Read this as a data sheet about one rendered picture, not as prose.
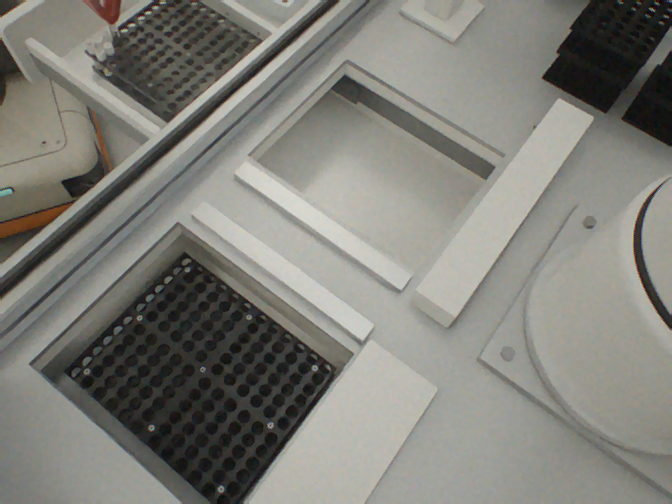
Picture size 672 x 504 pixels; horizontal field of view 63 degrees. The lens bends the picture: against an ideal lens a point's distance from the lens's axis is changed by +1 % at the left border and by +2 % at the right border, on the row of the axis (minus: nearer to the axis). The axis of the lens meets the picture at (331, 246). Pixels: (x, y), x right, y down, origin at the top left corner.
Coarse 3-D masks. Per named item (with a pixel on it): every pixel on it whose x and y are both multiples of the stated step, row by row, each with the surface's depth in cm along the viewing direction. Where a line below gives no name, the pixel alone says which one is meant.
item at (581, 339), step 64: (640, 192) 44; (576, 256) 51; (640, 256) 40; (512, 320) 56; (576, 320) 48; (640, 320) 40; (512, 384) 54; (576, 384) 51; (640, 384) 43; (640, 448) 50
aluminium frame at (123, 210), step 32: (352, 0) 71; (320, 32) 68; (288, 64) 66; (224, 96) 62; (256, 96) 64; (192, 128) 60; (224, 128) 62; (160, 160) 58; (192, 160) 61; (128, 192) 56; (160, 192) 60; (96, 224) 54; (128, 224) 58; (64, 256) 53; (96, 256) 56; (0, 288) 50; (32, 288) 51; (64, 288) 55; (0, 320) 50; (32, 320) 54; (0, 352) 53
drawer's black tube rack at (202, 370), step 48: (192, 288) 62; (144, 336) 59; (192, 336) 59; (240, 336) 60; (96, 384) 56; (144, 384) 57; (192, 384) 57; (240, 384) 57; (288, 384) 58; (144, 432) 55; (192, 432) 58; (240, 432) 55; (288, 432) 55; (192, 480) 56; (240, 480) 56
